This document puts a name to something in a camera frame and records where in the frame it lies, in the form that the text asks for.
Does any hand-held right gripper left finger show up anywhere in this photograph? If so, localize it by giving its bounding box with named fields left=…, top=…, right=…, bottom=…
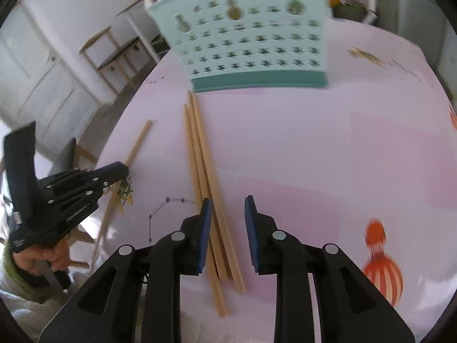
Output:
left=39, top=198, right=215, bottom=343

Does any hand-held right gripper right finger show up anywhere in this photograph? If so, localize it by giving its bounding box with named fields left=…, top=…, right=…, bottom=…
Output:
left=244, top=195, right=416, bottom=343

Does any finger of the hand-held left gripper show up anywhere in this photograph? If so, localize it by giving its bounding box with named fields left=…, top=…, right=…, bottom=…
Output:
left=39, top=185, right=111, bottom=235
left=37, top=162, right=130, bottom=196

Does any tan tapered chopstick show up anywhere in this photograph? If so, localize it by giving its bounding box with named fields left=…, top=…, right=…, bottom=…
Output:
left=183, top=104, right=228, bottom=318
left=187, top=92, right=232, bottom=281
left=191, top=92, right=247, bottom=294
left=90, top=120, right=154, bottom=270

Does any mint green utensil holder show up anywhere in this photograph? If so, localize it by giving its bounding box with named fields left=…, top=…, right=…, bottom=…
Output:
left=145, top=0, right=333, bottom=94

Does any person's left forearm green sleeve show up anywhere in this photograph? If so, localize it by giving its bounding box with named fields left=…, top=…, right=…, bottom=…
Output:
left=0, top=243, right=68, bottom=305

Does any person's left hand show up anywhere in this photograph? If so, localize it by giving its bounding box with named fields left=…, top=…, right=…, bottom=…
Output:
left=14, top=236, right=70, bottom=273

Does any white panel door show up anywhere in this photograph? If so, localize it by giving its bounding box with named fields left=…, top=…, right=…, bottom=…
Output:
left=0, top=3, right=101, bottom=158

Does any pink printed tablecloth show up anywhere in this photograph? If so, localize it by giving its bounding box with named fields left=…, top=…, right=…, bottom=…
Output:
left=68, top=18, right=457, bottom=333

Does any wooden chair with black seat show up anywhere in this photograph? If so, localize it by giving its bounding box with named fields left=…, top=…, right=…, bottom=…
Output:
left=79, top=26, right=158, bottom=95

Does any white desk with wooden top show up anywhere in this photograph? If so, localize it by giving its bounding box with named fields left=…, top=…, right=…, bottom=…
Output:
left=116, top=0, right=162, bottom=65

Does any dark green bag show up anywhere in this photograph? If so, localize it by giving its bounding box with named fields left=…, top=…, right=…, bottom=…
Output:
left=336, top=2, right=368, bottom=23

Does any white plastic pipe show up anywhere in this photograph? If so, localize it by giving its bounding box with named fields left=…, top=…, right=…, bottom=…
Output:
left=364, top=0, right=380, bottom=25

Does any grey refrigerator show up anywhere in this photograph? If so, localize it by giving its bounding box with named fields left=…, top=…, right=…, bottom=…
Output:
left=394, top=0, right=457, bottom=90

